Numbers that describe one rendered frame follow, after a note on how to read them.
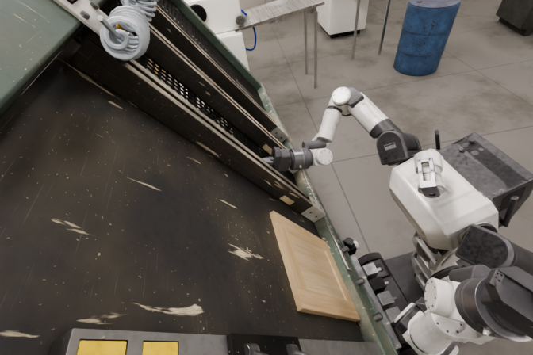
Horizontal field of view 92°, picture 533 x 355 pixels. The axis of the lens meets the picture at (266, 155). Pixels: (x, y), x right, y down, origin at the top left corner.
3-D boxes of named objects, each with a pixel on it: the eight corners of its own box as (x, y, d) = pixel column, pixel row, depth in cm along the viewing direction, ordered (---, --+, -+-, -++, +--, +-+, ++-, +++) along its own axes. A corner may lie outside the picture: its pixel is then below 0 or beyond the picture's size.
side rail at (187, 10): (251, 94, 219) (262, 86, 216) (131, -25, 149) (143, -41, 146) (250, 90, 225) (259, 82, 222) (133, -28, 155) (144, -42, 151)
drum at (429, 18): (426, 55, 399) (446, -10, 337) (445, 74, 357) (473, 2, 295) (387, 60, 403) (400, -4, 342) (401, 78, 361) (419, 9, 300)
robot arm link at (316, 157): (297, 169, 109) (321, 166, 112) (307, 169, 99) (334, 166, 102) (295, 143, 110) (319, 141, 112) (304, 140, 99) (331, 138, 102)
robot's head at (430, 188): (444, 170, 72) (438, 156, 67) (448, 199, 67) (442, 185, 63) (418, 173, 75) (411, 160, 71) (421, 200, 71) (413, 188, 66)
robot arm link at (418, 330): (410, 309, 59) (386, 334, 71) (456, 356, 52) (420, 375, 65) (437, 283, 63) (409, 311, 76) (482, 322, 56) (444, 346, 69)
